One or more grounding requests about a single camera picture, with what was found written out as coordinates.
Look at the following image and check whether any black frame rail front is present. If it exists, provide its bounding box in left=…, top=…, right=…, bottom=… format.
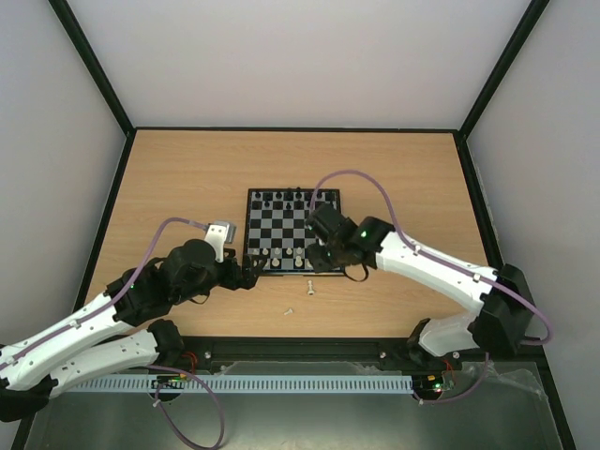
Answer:
left=46, top=335, right=545, bottom=371

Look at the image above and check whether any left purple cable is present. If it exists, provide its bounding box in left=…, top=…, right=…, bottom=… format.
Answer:
left=0, top=217, right=226, bottom=449

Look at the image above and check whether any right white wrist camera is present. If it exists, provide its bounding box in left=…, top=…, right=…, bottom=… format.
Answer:
left=306, top=203, right=357, bottom=245

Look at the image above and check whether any left electronics board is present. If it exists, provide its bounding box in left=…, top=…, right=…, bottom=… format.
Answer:
left=150, top=373, right=192, bottom=390

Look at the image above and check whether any black pieces row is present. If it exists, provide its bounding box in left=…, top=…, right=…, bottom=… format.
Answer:
left=247, top=187, right=341, bottom=211

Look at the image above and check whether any electronics board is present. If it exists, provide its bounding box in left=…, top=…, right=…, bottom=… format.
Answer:
left=150, top=373, right=192, bottom=390
left=412, top=372, right=457, bottom=393

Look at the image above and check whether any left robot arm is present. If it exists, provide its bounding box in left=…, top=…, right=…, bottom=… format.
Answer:
left=1, top=239, right=267, bottom=422

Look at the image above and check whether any white slotted cable duct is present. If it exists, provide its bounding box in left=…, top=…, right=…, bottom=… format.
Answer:
left=71, top=374, right=413, bottom=395

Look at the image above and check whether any right electronics board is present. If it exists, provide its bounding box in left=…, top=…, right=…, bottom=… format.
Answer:
left=412, top=372, right=457, bottom=393

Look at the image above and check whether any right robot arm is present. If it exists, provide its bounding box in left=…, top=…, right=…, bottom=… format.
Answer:
left=306, top=210, right=533, bottom=368

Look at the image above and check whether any black and grey chessboard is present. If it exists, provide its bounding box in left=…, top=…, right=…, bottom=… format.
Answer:
left=244, top=191, right=318, bottom=276

